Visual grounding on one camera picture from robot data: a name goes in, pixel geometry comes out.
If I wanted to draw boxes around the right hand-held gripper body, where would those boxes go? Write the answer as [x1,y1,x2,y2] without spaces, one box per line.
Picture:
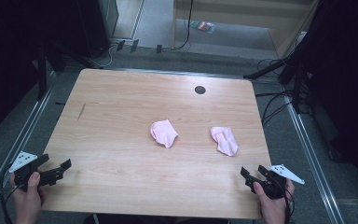
[251,163,306,201]

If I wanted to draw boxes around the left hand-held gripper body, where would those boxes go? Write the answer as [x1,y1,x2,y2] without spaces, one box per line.
[8,150,64,191]

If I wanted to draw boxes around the pink sock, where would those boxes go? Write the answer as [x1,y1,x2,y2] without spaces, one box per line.
[210,125,240,158]
[149,119,179,149]

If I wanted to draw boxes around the person's right hand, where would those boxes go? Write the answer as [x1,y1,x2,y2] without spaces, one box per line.
[253,178,296,224]

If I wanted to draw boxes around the person's left hand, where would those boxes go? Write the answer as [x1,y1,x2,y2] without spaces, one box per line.
[9,171,48,224]

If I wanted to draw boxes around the black metal stand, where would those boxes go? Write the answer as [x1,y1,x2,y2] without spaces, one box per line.
[242,57,309,115]
[35,41,99,101]

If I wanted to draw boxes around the dark curtain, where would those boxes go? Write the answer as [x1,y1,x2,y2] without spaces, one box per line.
[0,0,85,145]
[295,0,358,200]

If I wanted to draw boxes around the person's dark clothing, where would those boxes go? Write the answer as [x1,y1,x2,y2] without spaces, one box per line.
[83,213,231,224]

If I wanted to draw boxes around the black cabinet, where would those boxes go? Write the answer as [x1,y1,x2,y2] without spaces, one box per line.
[76,0,119,60]

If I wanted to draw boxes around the colourful packet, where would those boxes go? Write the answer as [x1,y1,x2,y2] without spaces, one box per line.
[189,20,216,35]

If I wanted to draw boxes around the beige wooden partition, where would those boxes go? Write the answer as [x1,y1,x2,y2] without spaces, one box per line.
[171,0,320,61]

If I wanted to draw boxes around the metal floor rail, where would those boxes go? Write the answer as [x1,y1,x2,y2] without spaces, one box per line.
[111,67,254,80]
[282,95,347,224]
[0,70,59,217]

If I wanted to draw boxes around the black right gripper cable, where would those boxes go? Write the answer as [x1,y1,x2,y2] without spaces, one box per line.
[282,186,296,224]

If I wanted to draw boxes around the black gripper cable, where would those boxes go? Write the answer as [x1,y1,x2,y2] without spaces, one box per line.
[0,166,24,224]
[282,186,296,224]

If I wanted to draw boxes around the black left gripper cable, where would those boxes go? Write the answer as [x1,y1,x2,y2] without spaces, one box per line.
[0,166,24,224]

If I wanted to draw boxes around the black floor cables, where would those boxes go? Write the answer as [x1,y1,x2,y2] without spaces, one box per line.
[255,57,296,127]

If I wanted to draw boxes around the white floor cable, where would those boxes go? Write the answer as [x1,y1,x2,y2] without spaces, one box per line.
[88,43,119,70]

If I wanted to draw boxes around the black hanging cable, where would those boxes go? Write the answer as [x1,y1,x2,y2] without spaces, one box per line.
[169,0,195,51]

